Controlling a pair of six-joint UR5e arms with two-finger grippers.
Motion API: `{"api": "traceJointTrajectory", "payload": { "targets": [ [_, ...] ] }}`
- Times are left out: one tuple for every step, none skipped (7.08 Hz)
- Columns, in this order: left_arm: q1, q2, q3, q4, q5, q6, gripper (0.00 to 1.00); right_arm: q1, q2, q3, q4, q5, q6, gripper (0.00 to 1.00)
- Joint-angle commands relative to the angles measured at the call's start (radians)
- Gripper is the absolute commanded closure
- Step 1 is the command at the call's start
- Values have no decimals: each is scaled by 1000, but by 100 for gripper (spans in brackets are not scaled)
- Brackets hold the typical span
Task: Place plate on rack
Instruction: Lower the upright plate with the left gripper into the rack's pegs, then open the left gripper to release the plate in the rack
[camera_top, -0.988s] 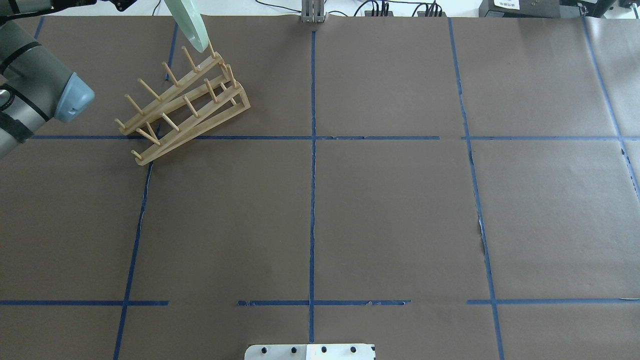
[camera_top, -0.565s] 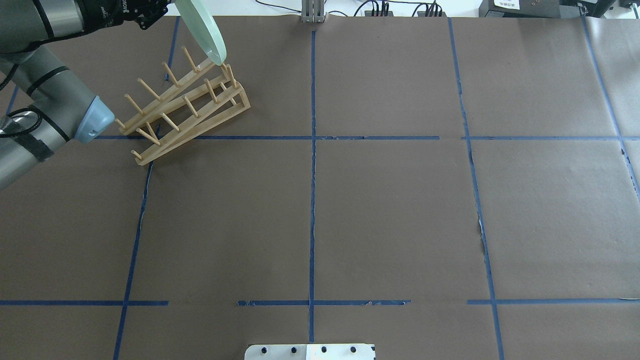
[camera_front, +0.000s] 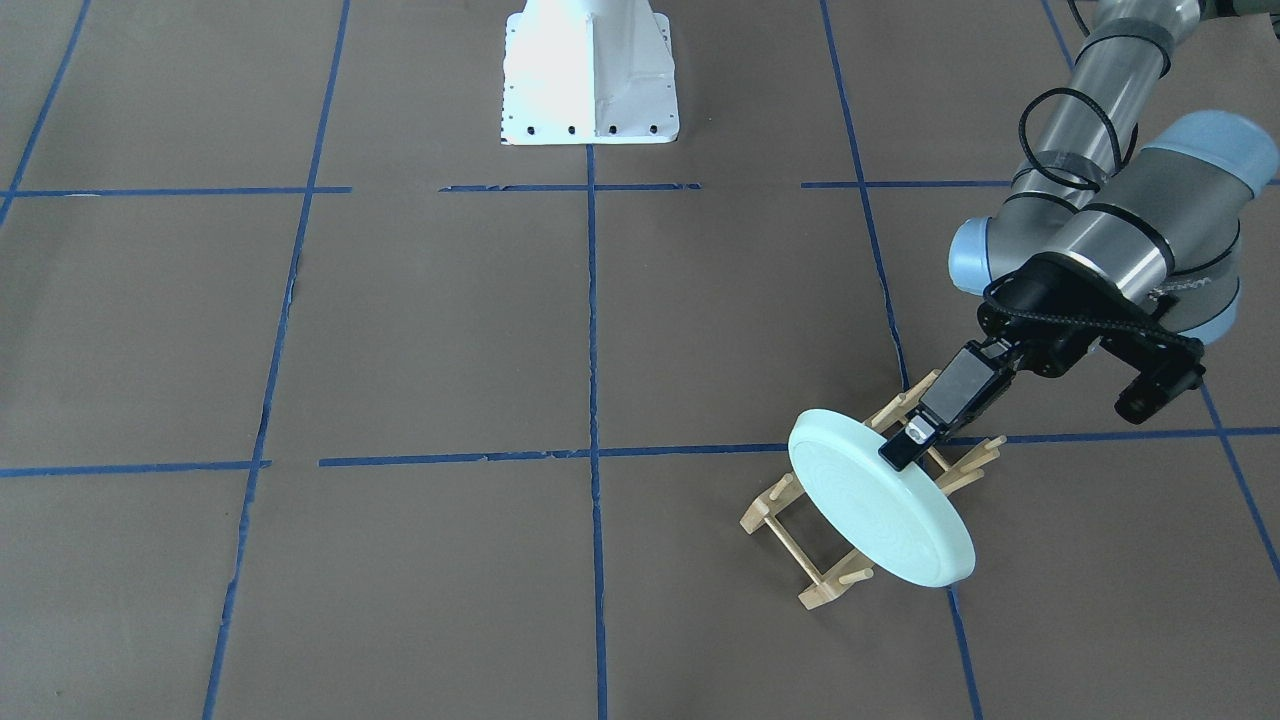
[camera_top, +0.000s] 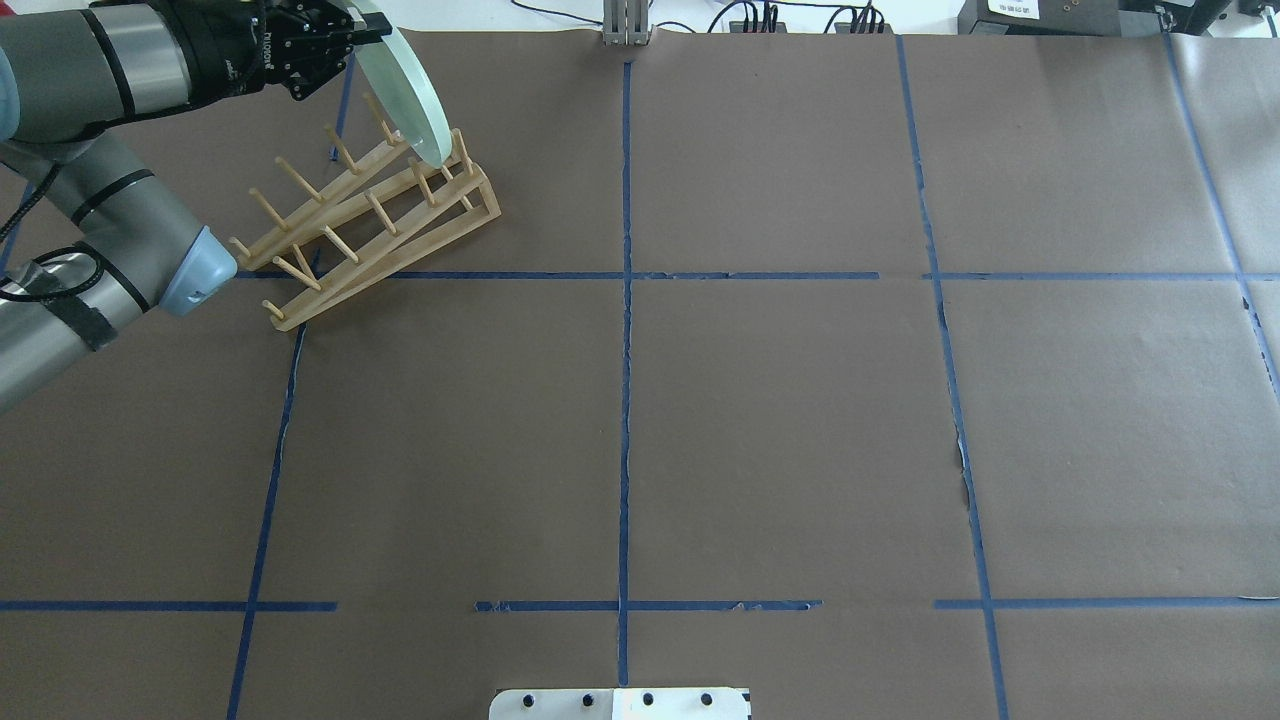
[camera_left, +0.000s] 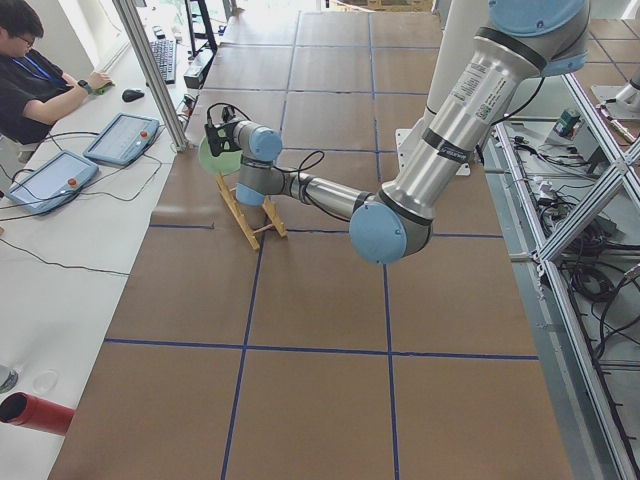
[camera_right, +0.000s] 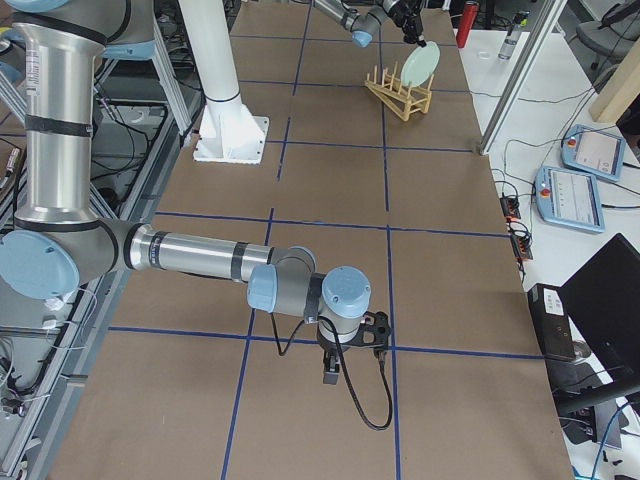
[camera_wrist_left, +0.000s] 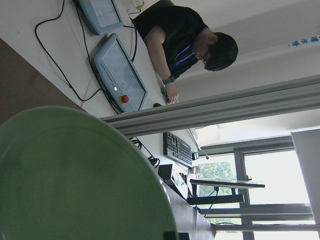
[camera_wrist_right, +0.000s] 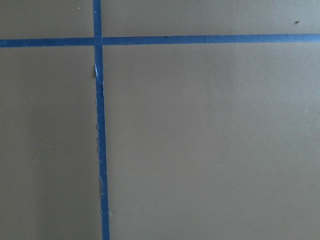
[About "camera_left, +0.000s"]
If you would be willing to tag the black keyboard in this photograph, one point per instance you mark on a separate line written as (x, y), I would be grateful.
(164, 54)

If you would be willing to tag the seated person black shirt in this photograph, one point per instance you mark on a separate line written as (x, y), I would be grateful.
(35, 93)

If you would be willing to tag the blue teach pendant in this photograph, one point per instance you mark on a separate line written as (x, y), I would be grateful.
(53, 184)
(123, 140)

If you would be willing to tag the aluminium frame post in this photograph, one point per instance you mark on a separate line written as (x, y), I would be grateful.
(133, 26)

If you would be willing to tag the wooden dish rack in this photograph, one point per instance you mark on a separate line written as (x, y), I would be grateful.
(253, 221)

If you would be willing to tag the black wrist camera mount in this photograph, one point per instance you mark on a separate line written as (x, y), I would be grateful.
(211, 129)

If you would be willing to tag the mint green plate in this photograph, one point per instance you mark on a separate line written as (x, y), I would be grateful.
(226, 163)

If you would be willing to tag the far blue teach pendant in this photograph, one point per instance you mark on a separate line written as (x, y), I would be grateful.
(123, 140)

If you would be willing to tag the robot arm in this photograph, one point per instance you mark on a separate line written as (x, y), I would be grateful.
(520, 40)

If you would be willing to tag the black computer mouse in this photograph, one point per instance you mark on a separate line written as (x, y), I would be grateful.
(132, 94)

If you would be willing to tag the near blue teach pendant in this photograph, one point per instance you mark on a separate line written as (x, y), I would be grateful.
(53, 184)

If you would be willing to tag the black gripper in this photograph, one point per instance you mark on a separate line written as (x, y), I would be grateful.
(215, 141)

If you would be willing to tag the red cylinder bottle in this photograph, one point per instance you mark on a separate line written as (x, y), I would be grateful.
(32, 412)

